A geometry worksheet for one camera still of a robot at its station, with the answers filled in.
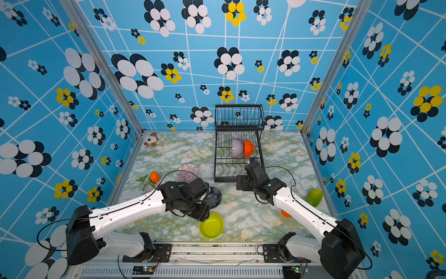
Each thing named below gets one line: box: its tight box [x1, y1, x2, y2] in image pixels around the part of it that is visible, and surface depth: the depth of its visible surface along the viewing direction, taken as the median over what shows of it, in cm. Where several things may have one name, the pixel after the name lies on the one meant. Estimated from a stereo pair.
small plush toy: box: [143, 131, 158, 148], surface depth 114 cm
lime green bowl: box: [198, 212, 225, 240], surface depth 80 cm
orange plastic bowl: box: [243, 139, 255, 158], surface depth 101 cm
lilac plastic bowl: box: [231, 138, 244, 158], surface depth 101 cm
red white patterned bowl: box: [176, 163, 200, 184], surface depth 99 cm
